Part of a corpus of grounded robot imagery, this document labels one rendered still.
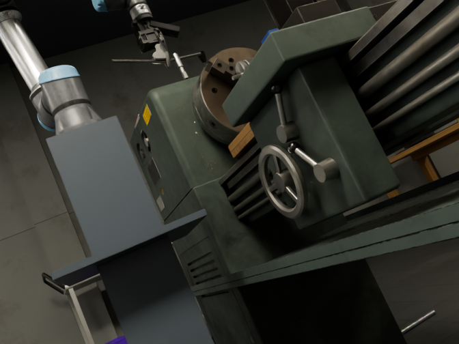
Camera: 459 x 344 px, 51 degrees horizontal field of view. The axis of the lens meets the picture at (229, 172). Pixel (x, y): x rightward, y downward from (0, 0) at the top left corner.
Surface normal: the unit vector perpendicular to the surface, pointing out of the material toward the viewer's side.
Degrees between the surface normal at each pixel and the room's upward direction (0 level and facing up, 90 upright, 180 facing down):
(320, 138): 90
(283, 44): 90
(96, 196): 90
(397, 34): 90
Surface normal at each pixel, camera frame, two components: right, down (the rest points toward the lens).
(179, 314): 0.22, -0.26
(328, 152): -0.86, 0.33
